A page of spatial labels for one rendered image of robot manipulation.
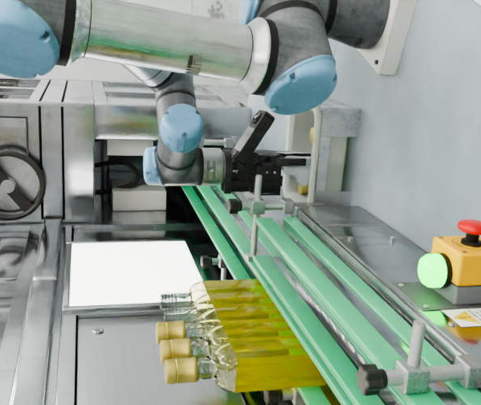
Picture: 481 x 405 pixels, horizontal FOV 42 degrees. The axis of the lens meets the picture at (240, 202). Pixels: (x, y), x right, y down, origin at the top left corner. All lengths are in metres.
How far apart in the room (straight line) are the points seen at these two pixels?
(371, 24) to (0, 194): 1.29
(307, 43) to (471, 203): 0.33
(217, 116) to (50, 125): 0.51
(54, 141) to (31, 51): 1.13
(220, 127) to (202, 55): 1.10
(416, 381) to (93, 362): 0.69
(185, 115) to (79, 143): 0.89
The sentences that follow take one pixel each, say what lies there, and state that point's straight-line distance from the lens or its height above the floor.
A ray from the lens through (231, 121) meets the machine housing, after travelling 2.01.
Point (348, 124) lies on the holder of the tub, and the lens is 1.24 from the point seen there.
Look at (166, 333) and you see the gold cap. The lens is 1.01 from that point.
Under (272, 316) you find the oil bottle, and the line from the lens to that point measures 1.04.
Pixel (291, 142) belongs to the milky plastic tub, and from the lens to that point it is 1.38.
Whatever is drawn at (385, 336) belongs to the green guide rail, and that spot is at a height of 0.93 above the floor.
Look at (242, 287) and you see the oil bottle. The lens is 1.13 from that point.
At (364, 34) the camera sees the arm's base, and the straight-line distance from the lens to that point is 1.11.
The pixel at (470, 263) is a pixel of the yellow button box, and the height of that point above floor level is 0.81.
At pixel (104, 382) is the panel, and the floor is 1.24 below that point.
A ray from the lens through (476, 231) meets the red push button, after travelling 0.84.
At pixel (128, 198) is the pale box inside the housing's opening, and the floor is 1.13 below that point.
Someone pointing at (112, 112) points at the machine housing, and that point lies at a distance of 1.96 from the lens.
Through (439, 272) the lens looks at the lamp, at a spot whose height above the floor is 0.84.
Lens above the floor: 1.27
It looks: 14 degrees down
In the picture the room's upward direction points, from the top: 90 degrees counter-clockwise
